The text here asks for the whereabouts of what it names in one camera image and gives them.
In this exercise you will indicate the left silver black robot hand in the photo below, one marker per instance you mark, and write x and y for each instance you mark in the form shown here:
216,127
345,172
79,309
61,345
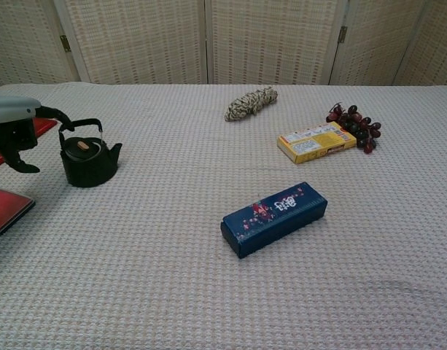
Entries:
11,109

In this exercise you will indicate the black teapot lid wooden knob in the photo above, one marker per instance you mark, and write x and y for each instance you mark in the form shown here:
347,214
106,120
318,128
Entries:
75,152

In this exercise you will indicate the red certificate book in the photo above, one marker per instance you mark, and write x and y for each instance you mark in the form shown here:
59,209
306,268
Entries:
44,127

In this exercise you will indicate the woven folding screen panel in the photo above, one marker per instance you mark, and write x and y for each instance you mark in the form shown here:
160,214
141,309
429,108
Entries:
434,47
274,40
135,40
376,40
22,43

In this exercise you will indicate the brass screen hinge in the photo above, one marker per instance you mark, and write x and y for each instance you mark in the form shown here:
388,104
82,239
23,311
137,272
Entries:
342,34
65,43

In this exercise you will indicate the red ink pad box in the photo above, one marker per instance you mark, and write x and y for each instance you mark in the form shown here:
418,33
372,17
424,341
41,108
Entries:
8,209

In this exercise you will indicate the beige waffle weave tablecloth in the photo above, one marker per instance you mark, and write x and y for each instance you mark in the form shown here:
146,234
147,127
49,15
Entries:
172,273

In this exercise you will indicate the dark blue printed box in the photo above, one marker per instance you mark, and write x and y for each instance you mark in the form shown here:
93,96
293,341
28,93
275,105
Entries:
278,222

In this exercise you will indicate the yellow printed box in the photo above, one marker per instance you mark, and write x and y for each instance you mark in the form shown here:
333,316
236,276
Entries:
314,144

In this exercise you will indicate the dark red grape bunch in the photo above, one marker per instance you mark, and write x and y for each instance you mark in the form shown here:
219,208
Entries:
358,125

